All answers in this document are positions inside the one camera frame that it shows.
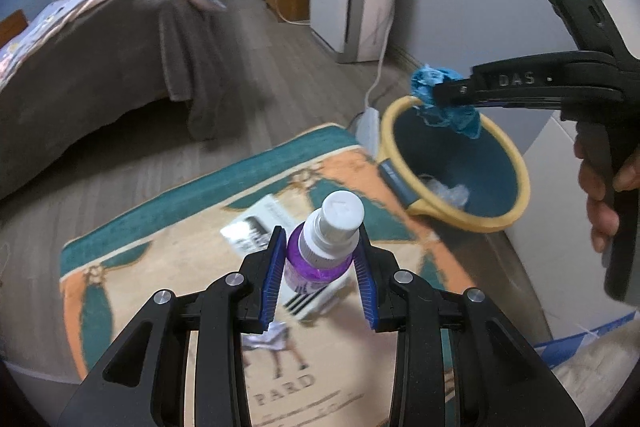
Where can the wooden bed grey cover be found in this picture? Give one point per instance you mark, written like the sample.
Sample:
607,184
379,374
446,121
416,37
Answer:
100,77

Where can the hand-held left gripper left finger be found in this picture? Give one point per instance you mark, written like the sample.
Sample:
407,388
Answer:
270,277

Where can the person's right hand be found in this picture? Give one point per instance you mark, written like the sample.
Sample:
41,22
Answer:
597,202

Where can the crumpled white tissue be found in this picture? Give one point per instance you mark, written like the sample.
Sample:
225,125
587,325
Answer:
270,337

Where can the blue glove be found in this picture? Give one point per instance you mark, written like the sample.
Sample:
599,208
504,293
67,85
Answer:
460,122

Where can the green orange patterned mat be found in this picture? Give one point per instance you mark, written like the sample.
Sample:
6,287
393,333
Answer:
190,267

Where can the white power strip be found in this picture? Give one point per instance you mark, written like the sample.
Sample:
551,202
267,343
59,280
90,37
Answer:
369,129

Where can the yellow rimmed teal waste bin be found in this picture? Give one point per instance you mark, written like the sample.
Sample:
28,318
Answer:
500,172

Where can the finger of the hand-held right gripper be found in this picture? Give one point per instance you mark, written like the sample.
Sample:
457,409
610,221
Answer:
515,79

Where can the clear plastic bag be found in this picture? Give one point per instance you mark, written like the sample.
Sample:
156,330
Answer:
450,194

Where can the purple spray bottle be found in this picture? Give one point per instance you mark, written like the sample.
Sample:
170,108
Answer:
325,227

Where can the blue trimmed beige bag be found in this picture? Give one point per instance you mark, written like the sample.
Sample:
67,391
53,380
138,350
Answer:
600,357

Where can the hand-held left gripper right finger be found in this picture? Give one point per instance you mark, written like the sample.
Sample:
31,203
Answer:
365,287

